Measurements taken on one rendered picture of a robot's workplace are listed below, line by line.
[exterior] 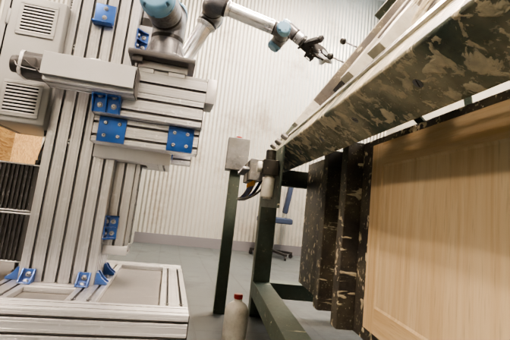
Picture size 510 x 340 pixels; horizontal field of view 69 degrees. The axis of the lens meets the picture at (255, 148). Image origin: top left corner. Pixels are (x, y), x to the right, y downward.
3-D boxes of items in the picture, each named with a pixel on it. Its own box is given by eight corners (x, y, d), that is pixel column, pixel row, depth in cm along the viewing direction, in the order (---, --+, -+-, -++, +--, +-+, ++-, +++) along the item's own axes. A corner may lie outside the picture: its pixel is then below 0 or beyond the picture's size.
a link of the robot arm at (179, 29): (187, 47, 143) (191, 14, 145) (179, 31, 130) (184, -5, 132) (155, 44, 143) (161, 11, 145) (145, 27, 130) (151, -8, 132)
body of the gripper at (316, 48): (316, 55, 218) (301, 42, 218) (324, 46, 211) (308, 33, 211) (310, 63, 214) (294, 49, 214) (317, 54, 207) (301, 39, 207)
